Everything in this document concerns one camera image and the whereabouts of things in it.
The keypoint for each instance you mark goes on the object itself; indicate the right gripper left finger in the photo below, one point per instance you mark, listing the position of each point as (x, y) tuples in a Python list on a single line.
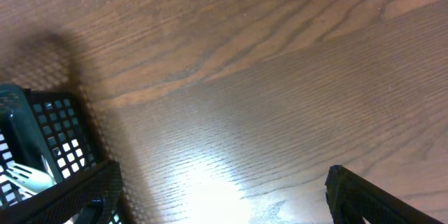
[(90, 195)]

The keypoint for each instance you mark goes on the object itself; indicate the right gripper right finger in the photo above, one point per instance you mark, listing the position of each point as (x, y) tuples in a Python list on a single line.
[(352, 199)]

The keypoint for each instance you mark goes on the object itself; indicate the white plastic fork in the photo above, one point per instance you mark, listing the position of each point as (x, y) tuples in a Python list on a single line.
[(29, 180)]

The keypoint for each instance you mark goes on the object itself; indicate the black plastic mesh tray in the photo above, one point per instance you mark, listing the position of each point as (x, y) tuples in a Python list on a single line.
[(47, 131)]

